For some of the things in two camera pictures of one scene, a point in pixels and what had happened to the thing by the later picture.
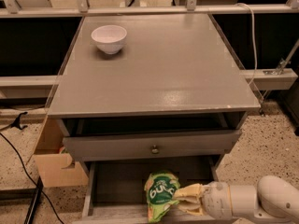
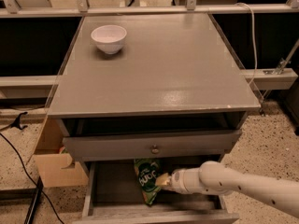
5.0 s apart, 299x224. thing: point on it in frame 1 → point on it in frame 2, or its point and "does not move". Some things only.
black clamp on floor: (16, 123) does not move
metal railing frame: (254, 79) does not move
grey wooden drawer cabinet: (174, 91) does not move
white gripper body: (215, 199) → (177, 181)
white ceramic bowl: (109, 38) does not move
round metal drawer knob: (154, 150) does not move
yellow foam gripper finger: (192, 207) → (169, 188)
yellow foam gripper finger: (192, 189) → (163, 180)
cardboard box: (55, 167) does not move
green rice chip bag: (159, 190) → (147, 172)
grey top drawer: (111, 147) does not move
